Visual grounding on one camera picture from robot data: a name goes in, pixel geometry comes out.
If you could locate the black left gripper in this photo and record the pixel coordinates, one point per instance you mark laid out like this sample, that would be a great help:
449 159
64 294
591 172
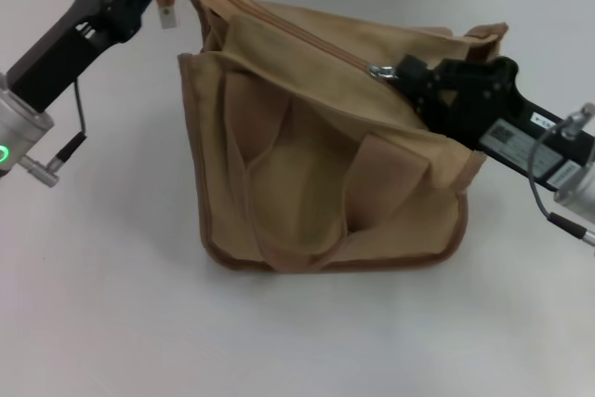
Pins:
65 43

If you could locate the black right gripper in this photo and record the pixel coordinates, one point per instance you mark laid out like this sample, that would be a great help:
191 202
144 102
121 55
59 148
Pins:
493 113

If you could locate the silver metal zipper slider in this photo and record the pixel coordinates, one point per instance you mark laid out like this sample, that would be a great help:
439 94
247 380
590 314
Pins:
381 70

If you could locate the khaki canvas food bag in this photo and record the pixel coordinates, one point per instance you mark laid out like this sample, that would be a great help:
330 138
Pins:
325 150

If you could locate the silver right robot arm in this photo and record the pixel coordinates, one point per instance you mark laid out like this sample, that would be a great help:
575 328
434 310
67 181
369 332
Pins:
578 178

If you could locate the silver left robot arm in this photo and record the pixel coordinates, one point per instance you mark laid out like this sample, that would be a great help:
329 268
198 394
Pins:
23 136

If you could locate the white bag label tag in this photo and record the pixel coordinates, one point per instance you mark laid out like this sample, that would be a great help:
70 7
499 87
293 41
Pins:
167 18

